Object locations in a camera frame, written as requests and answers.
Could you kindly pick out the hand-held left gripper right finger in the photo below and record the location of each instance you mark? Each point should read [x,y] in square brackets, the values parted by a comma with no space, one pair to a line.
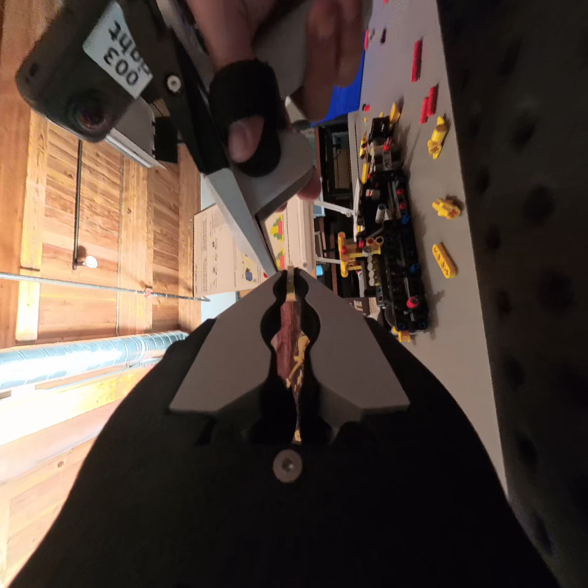
[363,363]

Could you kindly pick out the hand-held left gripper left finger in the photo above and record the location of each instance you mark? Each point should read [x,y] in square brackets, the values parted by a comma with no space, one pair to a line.
[220,363]

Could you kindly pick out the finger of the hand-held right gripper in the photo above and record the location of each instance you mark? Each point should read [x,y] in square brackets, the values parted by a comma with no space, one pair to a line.
[243,220]

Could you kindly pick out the yellow thin lego beam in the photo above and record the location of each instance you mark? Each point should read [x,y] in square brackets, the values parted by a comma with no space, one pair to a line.
[290,280]
[444,260]

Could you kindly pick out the yellow black lego car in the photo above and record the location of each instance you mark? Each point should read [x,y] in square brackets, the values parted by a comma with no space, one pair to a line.
[395,275]

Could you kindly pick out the yellow lego axle connector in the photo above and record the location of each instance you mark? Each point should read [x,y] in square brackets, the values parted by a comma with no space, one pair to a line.
[446,207]

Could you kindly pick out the yellow wedge lego connector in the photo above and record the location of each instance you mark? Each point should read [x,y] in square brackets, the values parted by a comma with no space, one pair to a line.
[437,137]

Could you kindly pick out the bent red lego piece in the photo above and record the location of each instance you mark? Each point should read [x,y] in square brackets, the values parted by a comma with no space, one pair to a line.
[429,104]

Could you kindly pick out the person's right hand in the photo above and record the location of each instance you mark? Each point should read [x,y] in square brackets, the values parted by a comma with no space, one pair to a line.
[239,36]

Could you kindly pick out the printed instruction sheet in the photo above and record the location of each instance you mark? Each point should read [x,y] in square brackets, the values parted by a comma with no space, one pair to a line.
[216,257]

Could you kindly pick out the metal conduit pipe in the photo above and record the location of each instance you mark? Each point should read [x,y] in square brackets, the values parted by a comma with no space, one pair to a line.
[92,285]

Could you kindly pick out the blue storage bin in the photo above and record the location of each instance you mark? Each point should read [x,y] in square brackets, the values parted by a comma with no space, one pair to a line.
[342,99]

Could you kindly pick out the black perforated mat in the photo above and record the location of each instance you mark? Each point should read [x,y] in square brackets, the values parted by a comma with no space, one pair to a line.
[528,229]

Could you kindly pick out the silver ventilation duct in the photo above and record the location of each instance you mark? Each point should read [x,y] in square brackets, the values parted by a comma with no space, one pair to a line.
[69,363]

